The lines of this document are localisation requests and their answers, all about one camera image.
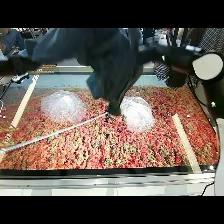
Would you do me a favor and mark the dark grey garment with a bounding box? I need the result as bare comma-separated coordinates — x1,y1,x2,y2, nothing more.
31,27,145,117

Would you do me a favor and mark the silver frame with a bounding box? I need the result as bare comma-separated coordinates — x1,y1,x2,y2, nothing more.
0,173,218,197

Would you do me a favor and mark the black cable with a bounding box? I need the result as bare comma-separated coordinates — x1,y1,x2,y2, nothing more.
200,180,215,197

